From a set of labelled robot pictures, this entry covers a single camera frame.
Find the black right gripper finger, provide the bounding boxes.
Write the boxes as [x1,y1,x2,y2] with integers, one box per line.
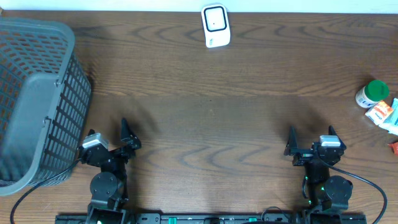
[328,125,337,136]
[284,126,299,155]

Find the orange tissue pack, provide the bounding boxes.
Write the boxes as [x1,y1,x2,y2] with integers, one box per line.
[365,101,394,126]

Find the teal wet wipes pack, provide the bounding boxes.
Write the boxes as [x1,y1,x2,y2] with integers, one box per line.
[379,98,398,135]

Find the green lid white jar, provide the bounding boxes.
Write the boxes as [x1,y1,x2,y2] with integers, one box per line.
[355,80,389,108]

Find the red snack package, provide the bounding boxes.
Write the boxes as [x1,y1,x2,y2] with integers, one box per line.
[388,142,398,155]

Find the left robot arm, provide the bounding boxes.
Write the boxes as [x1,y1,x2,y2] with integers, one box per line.
[78,118,142,224]

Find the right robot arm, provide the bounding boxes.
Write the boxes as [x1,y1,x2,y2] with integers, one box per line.
[284,126,353,223]

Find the white barcode scanner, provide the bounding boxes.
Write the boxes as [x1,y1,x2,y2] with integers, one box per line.
[201,4,231,49]

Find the grey plastic mesh basket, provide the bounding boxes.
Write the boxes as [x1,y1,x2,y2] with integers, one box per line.
[1,17,91,196]

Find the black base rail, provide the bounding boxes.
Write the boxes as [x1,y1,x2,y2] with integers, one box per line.
[55,212,368,224]

